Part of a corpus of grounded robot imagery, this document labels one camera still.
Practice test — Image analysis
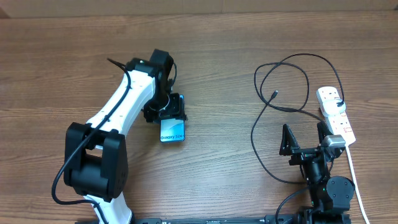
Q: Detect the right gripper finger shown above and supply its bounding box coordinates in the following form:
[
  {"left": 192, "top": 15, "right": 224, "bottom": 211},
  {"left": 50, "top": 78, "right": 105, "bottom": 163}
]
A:
[
  {"left": 279, "top": 124, "right": 300, "bottom": 156},
  {"left": 317, "top": 121, "right": 332, "bottom": 145}
]

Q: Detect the white power strip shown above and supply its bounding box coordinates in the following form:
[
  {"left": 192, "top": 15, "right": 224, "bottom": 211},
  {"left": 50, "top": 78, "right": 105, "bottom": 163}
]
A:
[{"left": 316, "top": 86, "right": 356, "bottom": 146}]

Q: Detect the white power strip cord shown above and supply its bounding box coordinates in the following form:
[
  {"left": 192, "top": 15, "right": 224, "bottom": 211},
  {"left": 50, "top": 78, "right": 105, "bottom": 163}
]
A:
[{"left": 344, "top": 145, "right": 371, "bottom": 224}]

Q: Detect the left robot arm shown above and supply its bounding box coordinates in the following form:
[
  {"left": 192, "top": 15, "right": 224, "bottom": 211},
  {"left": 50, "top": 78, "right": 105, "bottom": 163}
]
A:
[{"left": 52, "top": 49, "right": 187, "bottom": 223}]

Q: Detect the white charger adapter plug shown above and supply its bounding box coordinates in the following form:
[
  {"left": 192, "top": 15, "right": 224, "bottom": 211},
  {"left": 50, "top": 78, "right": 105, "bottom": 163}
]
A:
[{"left": 320, "top": 99, "right": 346, "bottom": 117}]

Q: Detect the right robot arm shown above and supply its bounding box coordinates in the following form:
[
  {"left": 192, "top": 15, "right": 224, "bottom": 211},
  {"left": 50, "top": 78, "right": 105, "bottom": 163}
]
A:
[{"left": 274, "top": 122, "right": 355, "bottom": 223}]

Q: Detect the black USB charging cable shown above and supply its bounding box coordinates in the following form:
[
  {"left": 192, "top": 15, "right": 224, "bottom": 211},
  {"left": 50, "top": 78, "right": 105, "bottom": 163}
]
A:
[{"left": 250, "top": 53, "right": 346, "bottom": 185}]

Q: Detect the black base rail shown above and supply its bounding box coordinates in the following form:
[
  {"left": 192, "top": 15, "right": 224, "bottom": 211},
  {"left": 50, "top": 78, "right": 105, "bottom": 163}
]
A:
[{"left": 74, "top": 213, "right": 352, "bottom": 224}]

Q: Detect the blue Galaxy smartphone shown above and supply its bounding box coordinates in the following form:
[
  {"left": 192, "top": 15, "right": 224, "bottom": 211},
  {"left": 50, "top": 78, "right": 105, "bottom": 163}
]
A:
[{"left": 159, "top": 95, "right": 186, "bottom": 143}]

